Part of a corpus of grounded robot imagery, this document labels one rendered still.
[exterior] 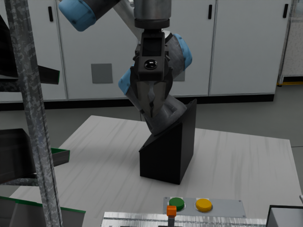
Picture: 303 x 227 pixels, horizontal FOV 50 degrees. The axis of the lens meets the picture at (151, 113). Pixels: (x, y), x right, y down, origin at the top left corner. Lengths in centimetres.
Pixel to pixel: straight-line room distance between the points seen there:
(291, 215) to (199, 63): 321
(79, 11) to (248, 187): 77
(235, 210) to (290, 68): 381
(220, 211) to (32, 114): 56
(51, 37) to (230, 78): 198
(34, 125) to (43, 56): 311
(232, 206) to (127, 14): 65
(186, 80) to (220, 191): 265
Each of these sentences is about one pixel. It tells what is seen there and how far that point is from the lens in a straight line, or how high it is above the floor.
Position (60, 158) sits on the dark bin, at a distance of 62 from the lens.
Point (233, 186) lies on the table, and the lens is 113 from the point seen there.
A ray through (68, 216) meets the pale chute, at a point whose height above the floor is 107.
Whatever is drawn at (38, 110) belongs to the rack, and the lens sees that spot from 47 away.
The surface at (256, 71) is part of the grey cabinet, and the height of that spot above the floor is 39.
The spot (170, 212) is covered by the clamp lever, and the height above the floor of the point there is 107.
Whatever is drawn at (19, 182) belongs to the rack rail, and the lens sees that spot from 56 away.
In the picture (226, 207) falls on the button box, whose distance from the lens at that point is 89.
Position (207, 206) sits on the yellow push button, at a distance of 87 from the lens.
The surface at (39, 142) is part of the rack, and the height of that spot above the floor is 130.
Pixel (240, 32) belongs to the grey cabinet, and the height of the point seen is 83.
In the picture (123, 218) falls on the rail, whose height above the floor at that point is 96.
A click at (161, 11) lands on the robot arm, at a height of 145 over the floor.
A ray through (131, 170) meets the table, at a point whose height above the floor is 86.
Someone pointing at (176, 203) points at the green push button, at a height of 97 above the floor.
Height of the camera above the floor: 154
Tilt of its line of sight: 26 degrees down
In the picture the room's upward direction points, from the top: straight up
